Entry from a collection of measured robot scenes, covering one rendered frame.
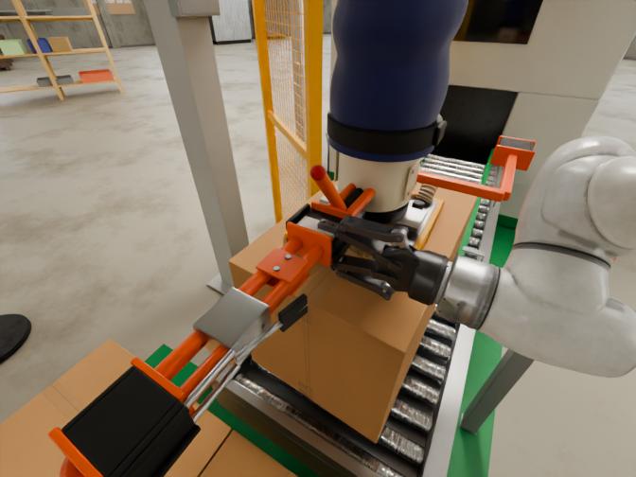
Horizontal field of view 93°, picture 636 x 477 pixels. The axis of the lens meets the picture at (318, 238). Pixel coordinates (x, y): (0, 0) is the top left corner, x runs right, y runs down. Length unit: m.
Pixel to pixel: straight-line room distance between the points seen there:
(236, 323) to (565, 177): 0.43
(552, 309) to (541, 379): 1.62
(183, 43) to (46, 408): 1.32
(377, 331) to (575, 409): 1.58
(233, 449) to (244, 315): 0.70
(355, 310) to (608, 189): 0.38
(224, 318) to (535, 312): 0.36
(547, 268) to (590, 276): 0.04
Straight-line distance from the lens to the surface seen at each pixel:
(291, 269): 0.43
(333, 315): 0.56
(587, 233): 0.45
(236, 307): 0.40
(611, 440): 2.05
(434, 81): 0.59
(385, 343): 0.54
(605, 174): 0.45
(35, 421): 1.33
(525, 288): 0.43
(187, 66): 1.47
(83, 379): 1.33
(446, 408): 1.07
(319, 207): 0.54
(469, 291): 0.42
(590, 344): 0.45
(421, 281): 0.43
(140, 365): 0.38
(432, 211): 0.82
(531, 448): 1.84
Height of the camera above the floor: 1.52
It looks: 38 degrees down
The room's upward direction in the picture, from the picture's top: straight up
